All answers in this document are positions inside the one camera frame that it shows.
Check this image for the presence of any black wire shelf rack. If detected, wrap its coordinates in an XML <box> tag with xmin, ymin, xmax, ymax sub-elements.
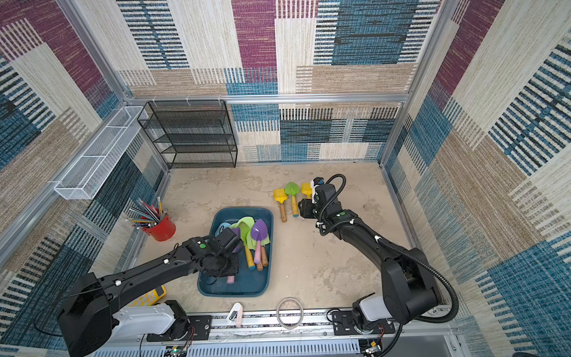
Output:
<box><xmin>138</xmin><ymin>100</ymin><xmax>238</xmax><ymax>170</ymax></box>

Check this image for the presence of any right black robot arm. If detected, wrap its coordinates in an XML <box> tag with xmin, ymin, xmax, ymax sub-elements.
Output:
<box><xmin>298</xmin><ymin>173</ymin><xmax>459</xmax><ymax>326</ymax></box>

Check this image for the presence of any purple shovel long pink handle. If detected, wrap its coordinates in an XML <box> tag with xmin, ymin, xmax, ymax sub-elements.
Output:
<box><xmin>227</xmin><ymin>228</ymin><xmax>243</xmax><ymax>284</ymax></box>

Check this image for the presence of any teal plastic storage box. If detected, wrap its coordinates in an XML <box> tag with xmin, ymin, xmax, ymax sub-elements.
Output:
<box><xmin>197</xmin><ymin>207</ymin><xmax>274</xmax><ymax>298</ymax></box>

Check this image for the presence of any pink white small device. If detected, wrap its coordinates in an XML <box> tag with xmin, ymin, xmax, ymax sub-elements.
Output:
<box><xmin>226</xmin><ymin>302</ymin><xmax>244</xmax><ymax>328</ymax></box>

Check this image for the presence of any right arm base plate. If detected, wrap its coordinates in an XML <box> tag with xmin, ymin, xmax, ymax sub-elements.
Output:
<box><xmin>326</xmin><ymin>308</ymin><xmax>396</xmax><ymax>336</ymax></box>

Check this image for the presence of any light green shovel wooden handle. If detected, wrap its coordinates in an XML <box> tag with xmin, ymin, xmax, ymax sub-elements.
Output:
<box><xmin>230</xmin><ymin>217</ymin><xmax>255</xmax><ymax>239</ymax></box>

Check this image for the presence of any white cable coil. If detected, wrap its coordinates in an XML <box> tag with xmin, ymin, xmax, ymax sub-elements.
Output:
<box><xmin>276</xmin><ymin>297</ymin><xmax>305</xmax><ymax>331</ymax></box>

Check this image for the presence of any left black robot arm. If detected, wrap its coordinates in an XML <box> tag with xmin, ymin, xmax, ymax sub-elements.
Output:
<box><xmin>57</xmin><ymin>228</ymin><xmax>242</xmax><ymax>356</ymax></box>

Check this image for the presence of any white wire mesh basket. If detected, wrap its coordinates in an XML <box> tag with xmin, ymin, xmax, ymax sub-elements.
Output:
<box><xmin>54</xmin><ymin>107</ymin><xmax>143</xmax><ymax>200</ymax></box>

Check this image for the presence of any red pencil cup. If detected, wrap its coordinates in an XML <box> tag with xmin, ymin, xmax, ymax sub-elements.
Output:
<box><xmin>141</xmin><ymin>214</ymin><xmax>176</xmax><ymax>242</ymax></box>

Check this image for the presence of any yellow shovel wooden handle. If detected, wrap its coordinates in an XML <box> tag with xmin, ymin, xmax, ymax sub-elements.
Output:
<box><xmin>274</xmin><ymin>188</ymin><xmax>288</xmax><ymax>223</ymax></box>

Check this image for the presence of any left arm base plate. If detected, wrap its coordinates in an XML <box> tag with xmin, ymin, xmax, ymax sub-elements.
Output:
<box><xmin>146</xmin><ymin>315</ymin><xmax>212</xmax><ymax>342</ymax></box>

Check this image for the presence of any bright green shovel yellow handle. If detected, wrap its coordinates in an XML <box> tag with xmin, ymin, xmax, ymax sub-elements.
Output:
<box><xmin>244</xmin><ymin>243</ymin><xmax>256</xmax><ymax>270</ymax></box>

